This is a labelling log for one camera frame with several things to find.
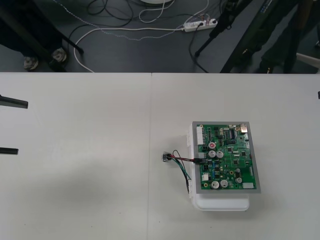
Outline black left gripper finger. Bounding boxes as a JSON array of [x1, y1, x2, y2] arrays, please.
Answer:
[[0, 94, 29, 109], [0, 147, 20, 156]]

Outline red black green cable bundle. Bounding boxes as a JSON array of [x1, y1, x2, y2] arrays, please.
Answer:
[[160, 149, 205, 195]]

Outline white flat object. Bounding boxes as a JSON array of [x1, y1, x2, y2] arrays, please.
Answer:
[[296, 52, 320, 75]]

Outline person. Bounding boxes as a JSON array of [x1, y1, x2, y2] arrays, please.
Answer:
[[258, 0, 320, 74], [0, 0, 68, 73]]

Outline black slanted stand beam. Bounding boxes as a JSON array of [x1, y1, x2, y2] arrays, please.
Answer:
[[219, 0, 273, 74]]

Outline white power strip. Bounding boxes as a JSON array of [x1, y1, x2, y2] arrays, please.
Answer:
[[184, 18, 219, 33]]

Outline white round base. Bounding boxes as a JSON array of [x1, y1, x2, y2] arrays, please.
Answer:
[[139, 0, 176, 5]]

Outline twisted white cable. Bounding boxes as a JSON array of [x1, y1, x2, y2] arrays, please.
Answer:
[[53, 0, 185, 42]]

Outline green circuit board grey frame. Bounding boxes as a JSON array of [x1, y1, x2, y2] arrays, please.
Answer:
[[191, 121, 263, 196]]

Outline smooth white power cable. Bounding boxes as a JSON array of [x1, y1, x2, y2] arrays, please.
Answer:
[[73, 25, 186, 74]]

